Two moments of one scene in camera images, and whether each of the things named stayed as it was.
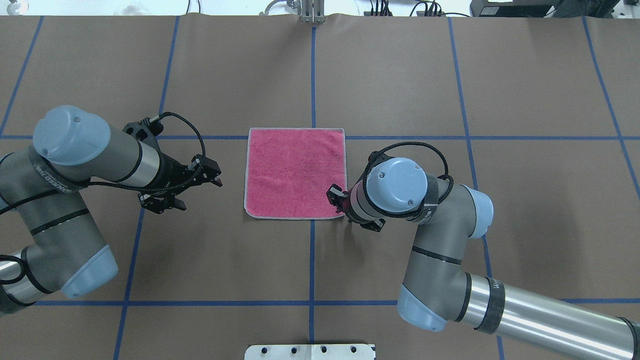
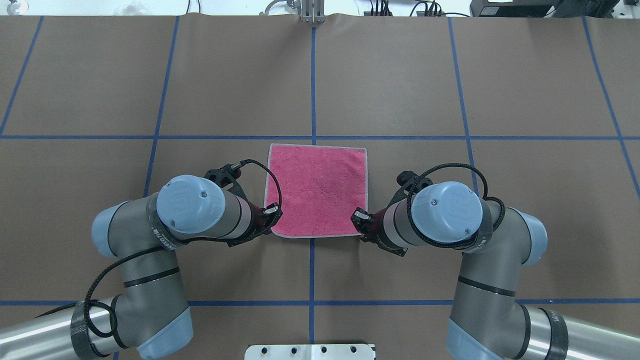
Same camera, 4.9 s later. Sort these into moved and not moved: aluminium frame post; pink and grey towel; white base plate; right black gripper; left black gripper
Moved: left black gripper; pink and grey towel; right black gripper
Not moved: white base plate; aluminium frame post
